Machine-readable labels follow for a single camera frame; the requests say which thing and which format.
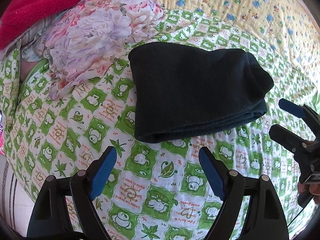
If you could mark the floral pastel blanket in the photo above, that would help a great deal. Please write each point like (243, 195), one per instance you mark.
(84, 41)

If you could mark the yellow cartoon print quilt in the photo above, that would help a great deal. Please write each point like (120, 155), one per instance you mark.
(286, 25)

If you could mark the red fleece blanket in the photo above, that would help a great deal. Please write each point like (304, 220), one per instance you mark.
(22, 14)

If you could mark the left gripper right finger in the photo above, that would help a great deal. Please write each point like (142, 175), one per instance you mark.
(229, 186)

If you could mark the dark navy fleece pants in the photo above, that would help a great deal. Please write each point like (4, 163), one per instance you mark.
(184, 91)

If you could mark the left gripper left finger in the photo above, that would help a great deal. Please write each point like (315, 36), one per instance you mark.
(88, 184)

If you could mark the person's right hand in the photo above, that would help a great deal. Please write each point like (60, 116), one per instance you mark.
(312, 188)

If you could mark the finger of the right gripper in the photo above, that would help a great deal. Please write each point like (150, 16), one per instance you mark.
(292, 108)
(289, 140)

